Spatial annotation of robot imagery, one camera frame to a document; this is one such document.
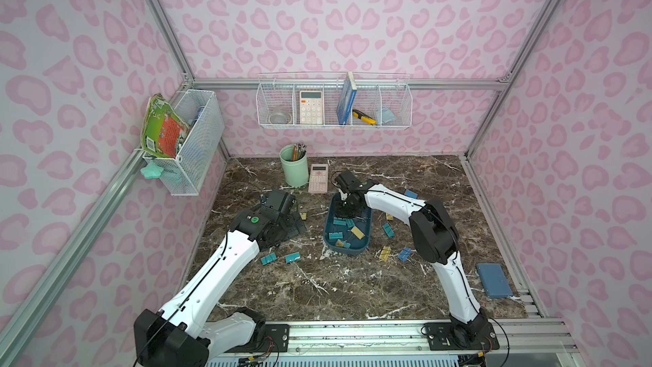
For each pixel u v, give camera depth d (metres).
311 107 0.95
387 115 1.00
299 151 1.01
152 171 0.63
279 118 0.96
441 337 0.72
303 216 1.00
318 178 1.10
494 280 0.83
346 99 0.88
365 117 0.96
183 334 0.37
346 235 0.93
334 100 0.98
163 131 0.73
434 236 0.57
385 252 0.89
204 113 0.82
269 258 0.88
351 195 0.73
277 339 0.73
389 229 0.94
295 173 1.06
